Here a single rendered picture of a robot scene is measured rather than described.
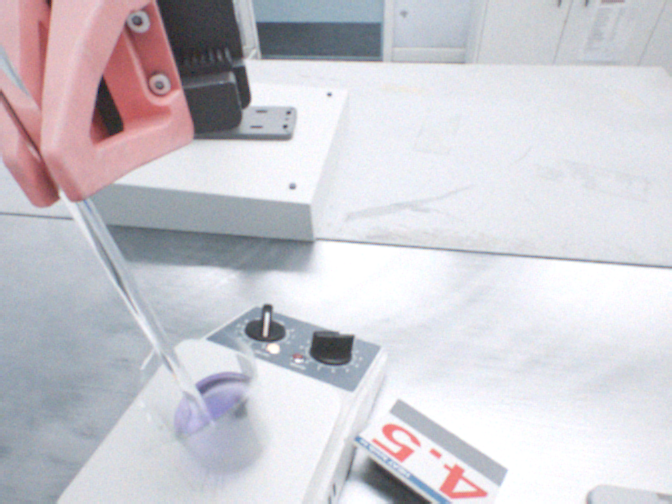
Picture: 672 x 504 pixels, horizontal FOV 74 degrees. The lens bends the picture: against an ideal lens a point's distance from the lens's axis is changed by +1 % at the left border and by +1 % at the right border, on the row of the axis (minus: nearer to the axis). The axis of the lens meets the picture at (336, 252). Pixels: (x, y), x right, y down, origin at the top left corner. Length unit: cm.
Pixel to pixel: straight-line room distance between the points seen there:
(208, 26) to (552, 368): 35
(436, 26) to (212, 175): 282
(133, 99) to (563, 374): 36
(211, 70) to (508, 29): 251
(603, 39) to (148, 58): 268
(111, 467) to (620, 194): 56
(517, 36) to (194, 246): 235
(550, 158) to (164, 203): 48
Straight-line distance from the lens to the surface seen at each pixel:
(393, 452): 32
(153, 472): 28
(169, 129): 17
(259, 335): 34
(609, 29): 278
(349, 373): 32
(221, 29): 20
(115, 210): 56
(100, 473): 29
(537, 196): 58
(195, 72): 19
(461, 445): 36
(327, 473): 28
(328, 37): 330
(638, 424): 42
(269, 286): 45
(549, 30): 271
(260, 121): 58
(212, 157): 54
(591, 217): 57
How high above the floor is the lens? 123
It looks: 45 degrees down
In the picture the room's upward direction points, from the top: 4 degrees counter-clockwise
